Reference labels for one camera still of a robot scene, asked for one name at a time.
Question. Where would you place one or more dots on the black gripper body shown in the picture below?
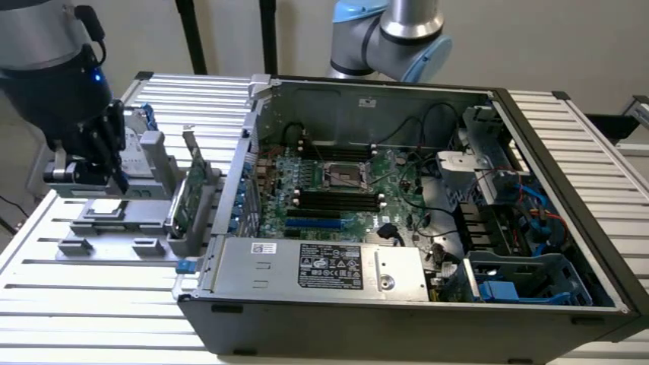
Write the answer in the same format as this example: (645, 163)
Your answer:
(60, 99)

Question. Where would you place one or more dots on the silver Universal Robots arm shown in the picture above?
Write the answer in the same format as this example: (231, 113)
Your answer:
(35, 34)

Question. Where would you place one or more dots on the green motherboard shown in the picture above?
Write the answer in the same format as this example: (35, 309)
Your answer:
(344, 224)

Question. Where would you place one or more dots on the CPU socket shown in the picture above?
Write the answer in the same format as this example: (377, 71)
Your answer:
(343, 175)

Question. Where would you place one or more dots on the blue case latch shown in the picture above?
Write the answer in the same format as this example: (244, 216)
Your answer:
(185, 265)

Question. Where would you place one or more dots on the grey plastic shroud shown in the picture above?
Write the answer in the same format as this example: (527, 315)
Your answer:
(456, 161)

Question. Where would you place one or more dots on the silver power supply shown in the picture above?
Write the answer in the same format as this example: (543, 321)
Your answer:
(319, 268)

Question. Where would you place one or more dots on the CPU chip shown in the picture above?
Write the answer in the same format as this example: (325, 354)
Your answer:
(104, 211)

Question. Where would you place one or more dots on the blue expansion slot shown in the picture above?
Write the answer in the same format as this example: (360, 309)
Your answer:
(313, 223)

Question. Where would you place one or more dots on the grey parts rack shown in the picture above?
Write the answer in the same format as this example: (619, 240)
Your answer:
(147, 232)

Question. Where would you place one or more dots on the black stand pole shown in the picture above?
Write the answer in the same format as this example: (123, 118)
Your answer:
(192, 34)
(269, 34)

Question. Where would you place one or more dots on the black RAM slot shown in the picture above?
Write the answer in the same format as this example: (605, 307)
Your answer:
(337, 198)
(337, 148)
(337, 156)
(337, 152)
(337, 193)
(337, 208)
(337, 159)
(337, 203)

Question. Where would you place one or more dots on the blue disk bay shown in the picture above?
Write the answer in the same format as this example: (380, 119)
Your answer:
(552, 273)

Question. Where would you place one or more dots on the open black PC case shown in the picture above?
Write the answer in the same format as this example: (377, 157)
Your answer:
(355, 327)

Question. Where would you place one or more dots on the metal drive cage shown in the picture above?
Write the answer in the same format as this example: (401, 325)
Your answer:
(489, 152)

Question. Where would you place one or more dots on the short black expansion slot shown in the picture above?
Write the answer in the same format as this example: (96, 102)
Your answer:
(299, 233)

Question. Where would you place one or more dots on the green graphics card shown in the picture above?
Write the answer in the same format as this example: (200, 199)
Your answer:
(195, 178)

